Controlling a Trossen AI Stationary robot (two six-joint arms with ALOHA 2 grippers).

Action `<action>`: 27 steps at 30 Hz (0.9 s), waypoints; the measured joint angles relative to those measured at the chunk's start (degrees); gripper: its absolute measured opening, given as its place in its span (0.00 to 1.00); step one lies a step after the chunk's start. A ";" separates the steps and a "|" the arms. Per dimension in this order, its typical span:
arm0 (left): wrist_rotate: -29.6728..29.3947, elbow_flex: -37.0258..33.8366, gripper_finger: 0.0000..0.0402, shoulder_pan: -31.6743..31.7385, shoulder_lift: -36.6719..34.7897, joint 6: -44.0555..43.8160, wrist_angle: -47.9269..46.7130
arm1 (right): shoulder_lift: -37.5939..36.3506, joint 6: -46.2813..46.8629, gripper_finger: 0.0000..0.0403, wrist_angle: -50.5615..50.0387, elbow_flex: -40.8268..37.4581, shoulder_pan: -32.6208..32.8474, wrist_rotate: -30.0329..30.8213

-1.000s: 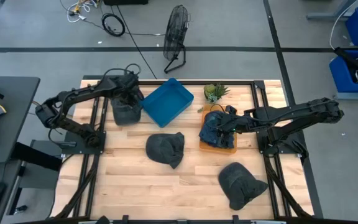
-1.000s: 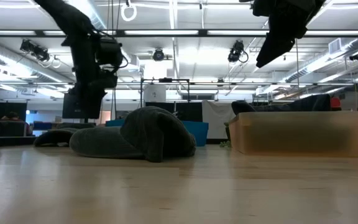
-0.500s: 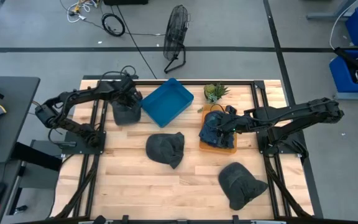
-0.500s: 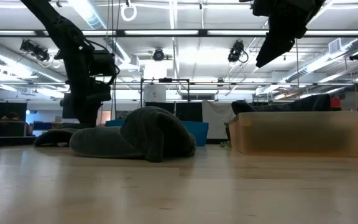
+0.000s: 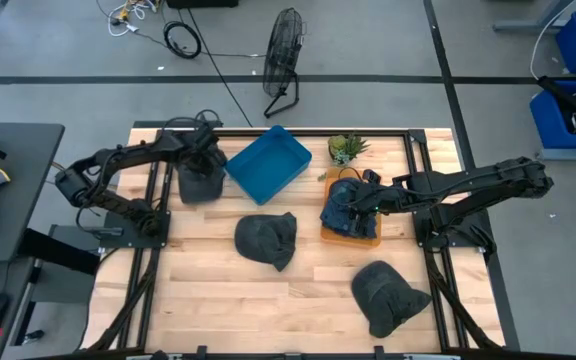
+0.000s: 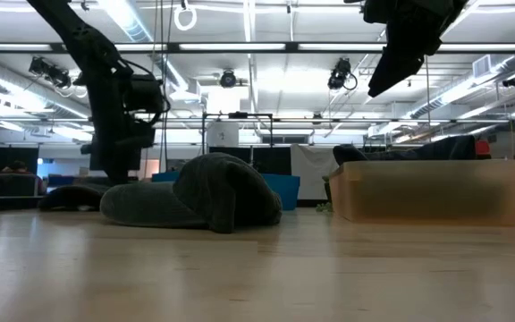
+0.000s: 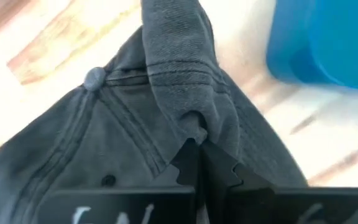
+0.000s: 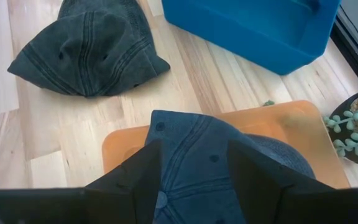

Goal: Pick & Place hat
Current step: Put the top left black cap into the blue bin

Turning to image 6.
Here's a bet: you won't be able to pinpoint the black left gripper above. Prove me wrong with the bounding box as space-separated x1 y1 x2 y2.
80 74 156 187

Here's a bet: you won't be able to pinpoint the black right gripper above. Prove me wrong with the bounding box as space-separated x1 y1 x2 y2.
362 0 470 99

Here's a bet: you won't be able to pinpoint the dark grey cap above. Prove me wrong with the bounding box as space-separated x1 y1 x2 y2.
37 182 109 213

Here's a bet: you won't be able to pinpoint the grey corduroy cap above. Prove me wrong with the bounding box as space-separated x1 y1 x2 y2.
99 151 284 235

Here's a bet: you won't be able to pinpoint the grey air vent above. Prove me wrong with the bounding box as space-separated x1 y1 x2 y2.
471 53 505 81

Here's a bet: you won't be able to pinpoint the person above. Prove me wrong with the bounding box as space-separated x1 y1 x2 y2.
0 159 47 198

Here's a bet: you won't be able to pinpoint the white box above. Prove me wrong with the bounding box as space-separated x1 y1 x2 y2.
206 121 241 148

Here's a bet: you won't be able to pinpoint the red object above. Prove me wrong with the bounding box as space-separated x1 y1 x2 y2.
475 139 493 158

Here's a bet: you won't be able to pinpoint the orange translucent bin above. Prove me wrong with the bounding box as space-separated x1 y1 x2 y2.
328 157 515 228

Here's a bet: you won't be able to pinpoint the white cloth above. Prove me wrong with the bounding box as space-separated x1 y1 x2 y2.
290 143 344 201

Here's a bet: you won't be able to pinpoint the black monitor screens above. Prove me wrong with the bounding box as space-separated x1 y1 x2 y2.
207 146 293 176

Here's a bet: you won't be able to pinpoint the potted succulent plant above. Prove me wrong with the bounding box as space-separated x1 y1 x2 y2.
314 174 336 215

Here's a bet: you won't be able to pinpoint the black overhead camera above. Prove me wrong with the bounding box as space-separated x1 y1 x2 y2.
326 56 359 92
218 68 240 89
28 55 74 89

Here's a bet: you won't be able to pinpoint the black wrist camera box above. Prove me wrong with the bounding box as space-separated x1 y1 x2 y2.
122 72 170 116

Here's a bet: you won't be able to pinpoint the white cable ring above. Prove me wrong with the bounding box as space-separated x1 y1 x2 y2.
173 3 198 32

